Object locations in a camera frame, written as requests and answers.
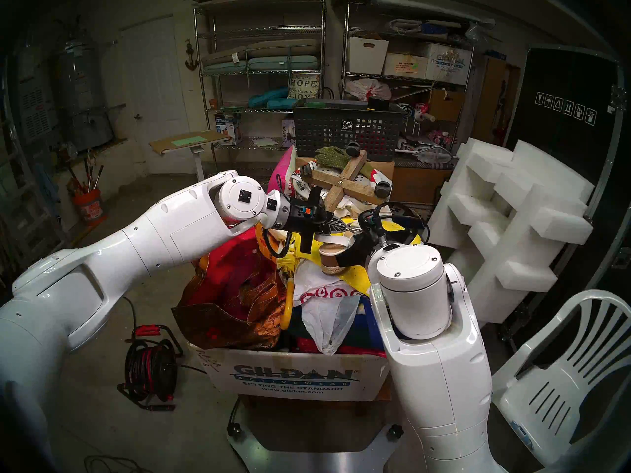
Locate black plastic mesh basket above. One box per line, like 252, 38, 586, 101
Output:
293, 99, 407, 162

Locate teal seat cushion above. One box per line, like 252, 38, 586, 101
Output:
203, 56, 320, 73

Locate chrome wire shelf with cushions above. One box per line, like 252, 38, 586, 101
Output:
193, 0, 327, 182

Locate white red-print plastic bag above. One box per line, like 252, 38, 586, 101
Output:
293, 258, 363, 355

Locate green knit gloves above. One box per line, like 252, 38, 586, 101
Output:
315, 146, 373, 177

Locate dark blue fabric bag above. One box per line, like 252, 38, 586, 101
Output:
288, 302, 386, 352

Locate white storage bin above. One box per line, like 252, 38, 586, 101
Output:
348, 36, 389, 75

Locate white stand cardboard-top table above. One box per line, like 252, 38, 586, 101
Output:
149, 130, 232, 181

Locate white door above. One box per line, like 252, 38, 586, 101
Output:
120, 15, 195, 174

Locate white strap wedge sandal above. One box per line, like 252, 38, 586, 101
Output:
315, 231, 360, 275

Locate small labelled cardboard box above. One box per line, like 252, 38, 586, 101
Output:
384, 52, 428, 78

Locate black floor cable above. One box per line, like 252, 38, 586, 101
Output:
84, 455, 141, 473

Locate yellow curved handle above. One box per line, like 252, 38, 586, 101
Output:
281, 277, 295, 331

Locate large brown box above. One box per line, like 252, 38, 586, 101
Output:
392, 159, 454, 205

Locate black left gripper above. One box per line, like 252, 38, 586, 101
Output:
283, 185, 350, 253

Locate HOPE text pillow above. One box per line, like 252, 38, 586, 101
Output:
288, 74, 321, 101

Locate red orange patterned bag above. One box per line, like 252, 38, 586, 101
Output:
172, 226, 289, 350

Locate large Gildan cardboard box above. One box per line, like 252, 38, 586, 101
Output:
190, 341, 390, 403

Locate white plastic chair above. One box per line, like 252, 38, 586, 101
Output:
493, 290, 631, 470

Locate black flight case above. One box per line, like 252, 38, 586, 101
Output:
503, 46, 631, 330

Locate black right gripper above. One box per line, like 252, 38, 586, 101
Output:
339, 208, 392, 268

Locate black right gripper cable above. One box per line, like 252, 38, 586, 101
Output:
360, 203, 429, 246

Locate small Gildan cardboard box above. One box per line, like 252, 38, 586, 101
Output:
425, 42, 473, 86

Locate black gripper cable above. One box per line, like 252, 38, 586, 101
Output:
262, 228, 294, 258
360, 203, 429, 246

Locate beige seat cushion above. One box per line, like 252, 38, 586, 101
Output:
201, 47, 249, 68
246, 38, 319, 59

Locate brown cardboard box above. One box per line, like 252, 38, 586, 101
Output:
428, 88, 465, 122

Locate chrome wire shelf with boxes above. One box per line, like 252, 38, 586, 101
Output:
342, 1, 476, 142

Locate red fabric item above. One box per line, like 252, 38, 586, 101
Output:
296, 337, 387, 358

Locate pink white plastic bag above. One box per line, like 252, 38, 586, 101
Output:
345, 78, 392, 101

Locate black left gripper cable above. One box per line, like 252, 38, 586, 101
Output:
262, 228, 294, 258

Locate grey water heater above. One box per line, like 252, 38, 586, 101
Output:
62, 38, 114, 150

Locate tan wooden board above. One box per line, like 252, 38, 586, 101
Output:
473, 56, 508, 142

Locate turquoise folded cushion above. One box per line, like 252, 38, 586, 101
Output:
248, 87, 290, 109

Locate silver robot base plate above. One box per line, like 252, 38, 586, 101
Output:
227, 423, 410, 473

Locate blue white product box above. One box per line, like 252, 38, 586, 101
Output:
215, 112, 243, 145

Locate orange bucket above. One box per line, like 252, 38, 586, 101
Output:
73, 188, 103, 224

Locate red black cable reel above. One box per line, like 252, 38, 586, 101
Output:
117, 324, 184, 411

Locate wooden cross caster dolly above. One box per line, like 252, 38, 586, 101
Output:
296, 149, 392, 211

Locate white foam packing block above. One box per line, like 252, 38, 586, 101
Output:
424, 137, 595, 325

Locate crumpled clear plastic bag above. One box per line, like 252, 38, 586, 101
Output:
412, 144, 454, 165

